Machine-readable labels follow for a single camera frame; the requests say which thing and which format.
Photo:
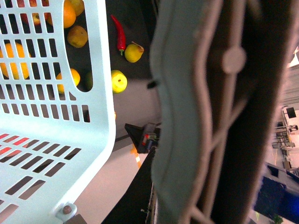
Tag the yellow pear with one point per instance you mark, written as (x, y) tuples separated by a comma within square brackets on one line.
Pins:
[(133, 52)]

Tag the yellow green apple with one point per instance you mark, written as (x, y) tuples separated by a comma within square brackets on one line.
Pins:
[(119, 81)]

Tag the large orange near basket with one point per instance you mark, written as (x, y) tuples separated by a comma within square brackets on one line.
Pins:
[(10, 63)]

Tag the large light blue basket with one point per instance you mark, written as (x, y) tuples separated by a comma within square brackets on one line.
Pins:
[(54, 138)]

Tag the red chili pepper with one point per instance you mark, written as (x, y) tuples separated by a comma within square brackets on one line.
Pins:
[(121, 38)]

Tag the yellow orange round fruit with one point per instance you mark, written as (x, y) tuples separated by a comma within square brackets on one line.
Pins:
[(69, 15)]

